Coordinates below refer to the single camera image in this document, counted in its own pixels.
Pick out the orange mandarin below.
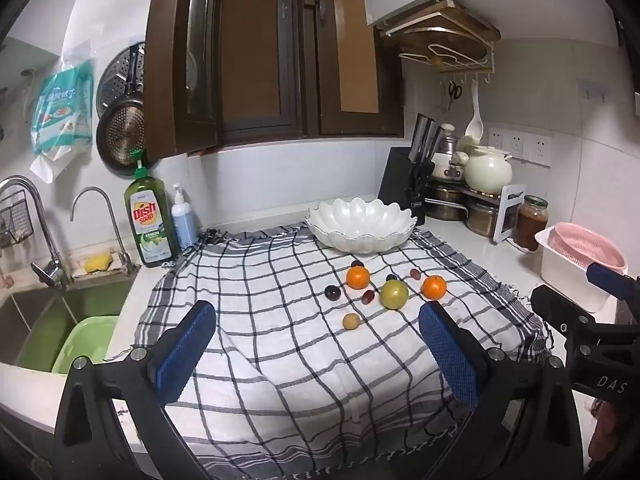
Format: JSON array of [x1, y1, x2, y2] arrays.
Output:
[[346, 266, 370, 289], [421, 275, 448, 300]]

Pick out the green apple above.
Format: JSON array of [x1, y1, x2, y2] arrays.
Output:
[[380, 280, 409, 310]]

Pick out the dark red grape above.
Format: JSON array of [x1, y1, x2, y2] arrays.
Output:
[[361, 289, 375, 304]]

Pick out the brown longan front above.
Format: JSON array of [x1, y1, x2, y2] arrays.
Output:
[[343, 313, 361, 330]]

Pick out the chrome kitchen faucet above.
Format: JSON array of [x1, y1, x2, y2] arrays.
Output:
[[0, 174, 68, 288]]

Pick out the black kitchen scissors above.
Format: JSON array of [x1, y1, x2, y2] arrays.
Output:
[[446, 80, 463, 112]]

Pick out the white plastic container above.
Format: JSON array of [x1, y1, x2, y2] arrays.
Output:
[[535, 227, 611, 313]]

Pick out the pink colander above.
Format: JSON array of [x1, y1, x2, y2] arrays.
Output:
[[548, 222, 627, 274]]

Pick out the green plastic basin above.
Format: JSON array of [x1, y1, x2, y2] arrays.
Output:
[[51, 315, 118, 375]]

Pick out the brown sauce glass jar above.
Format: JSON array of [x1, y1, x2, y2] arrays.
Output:
[[513, 195, 548, 252]]

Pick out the yellow sponge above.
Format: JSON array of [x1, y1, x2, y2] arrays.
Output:
[[82, 252, 113, 274]]

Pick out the blue pump soap bottle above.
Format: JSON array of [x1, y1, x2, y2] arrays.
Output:
[[171, 183, 200, 249]]

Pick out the black white checkered cloth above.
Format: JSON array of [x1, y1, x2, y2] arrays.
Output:
[[134, 226, 547, 479]]

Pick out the stainless steel pot lower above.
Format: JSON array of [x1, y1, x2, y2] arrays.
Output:
[[465, 200, 499, 238]]

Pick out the stainless steel pot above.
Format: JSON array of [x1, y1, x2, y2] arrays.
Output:
[[465, 200, 499, 238], [425, 182, 469, 221]]

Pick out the stainless steel pot left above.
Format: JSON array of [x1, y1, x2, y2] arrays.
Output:
[[425, 182, 469, 221]]

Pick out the green dish soap bottle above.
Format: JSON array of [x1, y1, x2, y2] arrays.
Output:
[[124, 148, 178, 268]]

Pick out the cream ceramic kettle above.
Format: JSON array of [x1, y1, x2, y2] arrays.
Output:
[[452, 145, 512, 195]]

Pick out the white scalloped ceramic bowl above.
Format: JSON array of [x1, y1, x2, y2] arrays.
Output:
[[305, 197, 416, 255]]

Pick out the black knife block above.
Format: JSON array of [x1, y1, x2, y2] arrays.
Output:
[[378, 148, 435, 226]]

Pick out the white enamel pot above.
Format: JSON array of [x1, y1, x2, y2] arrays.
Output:
[[431, 124, 464, 183]]

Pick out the white ladle spoon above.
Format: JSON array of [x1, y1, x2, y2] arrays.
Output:
[[457, 79, 484, 152]]

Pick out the hanging black frying pan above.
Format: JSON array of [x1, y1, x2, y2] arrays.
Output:
[[96, 92, 145, 176]]

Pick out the hanging plastic bag pack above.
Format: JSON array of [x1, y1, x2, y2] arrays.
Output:
[[29, 54, 94, 184]]

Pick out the wall power sockets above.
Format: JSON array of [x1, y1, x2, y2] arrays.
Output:
[[488, 127, 553, 168]]

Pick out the steel knife handle middle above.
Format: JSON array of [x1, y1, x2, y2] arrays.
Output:
[[418, 117, 437, 165]]

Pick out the steel knife handle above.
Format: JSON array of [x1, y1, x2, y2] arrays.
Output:
[[408, 114, 431, 164], [424, 122, 442, 164], [418, 117, 437, 165]]

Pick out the steel knife handle left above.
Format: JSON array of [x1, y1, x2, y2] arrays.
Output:
[[408, 114, 431, 164]]

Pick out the steel knife handle right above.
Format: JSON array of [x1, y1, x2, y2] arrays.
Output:
[[424, 122, 442, 164]]

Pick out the white wire hanging rack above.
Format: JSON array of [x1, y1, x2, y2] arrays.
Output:
[[382, 22, 497, 86]]

